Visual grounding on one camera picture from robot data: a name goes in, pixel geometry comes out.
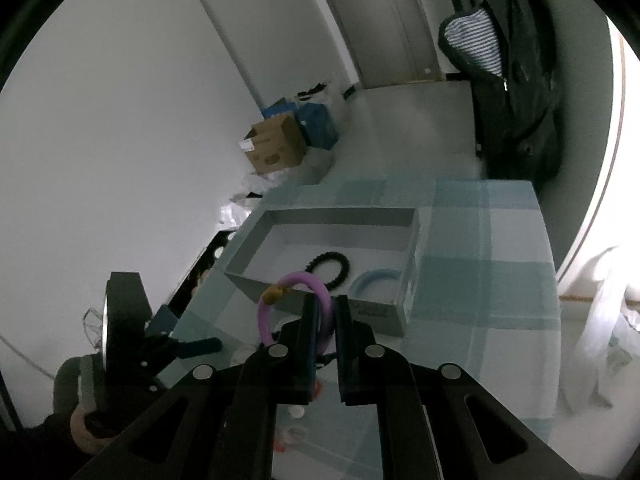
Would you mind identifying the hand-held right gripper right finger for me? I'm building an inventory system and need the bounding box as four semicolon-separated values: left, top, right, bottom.
335;294;588;480

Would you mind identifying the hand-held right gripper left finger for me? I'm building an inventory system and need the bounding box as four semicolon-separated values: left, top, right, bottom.
70;294;321;480

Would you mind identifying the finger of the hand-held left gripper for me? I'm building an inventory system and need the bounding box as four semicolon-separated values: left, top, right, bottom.
149;304;182;337
170;336;224;359

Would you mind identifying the grey cardboard jewelry box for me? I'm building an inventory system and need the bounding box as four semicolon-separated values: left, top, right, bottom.
223;207;421;338

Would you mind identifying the person's left hand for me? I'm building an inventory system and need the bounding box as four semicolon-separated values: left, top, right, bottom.
52;356;119;456

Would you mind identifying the clear plastic object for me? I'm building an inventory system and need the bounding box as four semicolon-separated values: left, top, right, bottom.
82;307;108;348

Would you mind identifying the small red and white object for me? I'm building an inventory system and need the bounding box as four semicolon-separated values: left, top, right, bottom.
274;427;302;453

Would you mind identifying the crumpled white plastic bag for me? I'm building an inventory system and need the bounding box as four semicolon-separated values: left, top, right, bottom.
217;192;261;231

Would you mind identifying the blue checked tablecloth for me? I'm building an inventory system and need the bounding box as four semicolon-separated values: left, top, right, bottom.
160;177;561;480

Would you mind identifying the brown cardboard box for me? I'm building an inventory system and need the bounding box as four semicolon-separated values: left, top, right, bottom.
243;114;308;176

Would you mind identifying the large blue box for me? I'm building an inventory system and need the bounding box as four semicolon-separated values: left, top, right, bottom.
295;102;340;150

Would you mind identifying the flat blue box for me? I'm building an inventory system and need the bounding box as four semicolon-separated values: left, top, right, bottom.
262;100;298;121

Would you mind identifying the white plastic bag with black items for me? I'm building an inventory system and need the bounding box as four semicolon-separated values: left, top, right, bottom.
300;79;361;122

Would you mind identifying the translucent white plastic bag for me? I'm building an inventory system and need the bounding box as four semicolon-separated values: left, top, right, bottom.
570;247;640;408

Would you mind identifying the black backpack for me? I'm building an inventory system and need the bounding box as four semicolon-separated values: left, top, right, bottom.
439;0;563;183

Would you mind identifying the grey door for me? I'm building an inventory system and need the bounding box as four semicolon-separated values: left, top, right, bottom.
320;0;441;86

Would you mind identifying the striped shirt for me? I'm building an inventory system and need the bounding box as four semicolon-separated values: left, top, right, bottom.
446;8;502;77

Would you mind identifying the light blue bracelet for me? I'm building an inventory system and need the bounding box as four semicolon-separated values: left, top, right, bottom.
350;269;403;301

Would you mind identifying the black bead bracelet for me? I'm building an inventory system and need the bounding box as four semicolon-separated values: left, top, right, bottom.
305;251;351;293

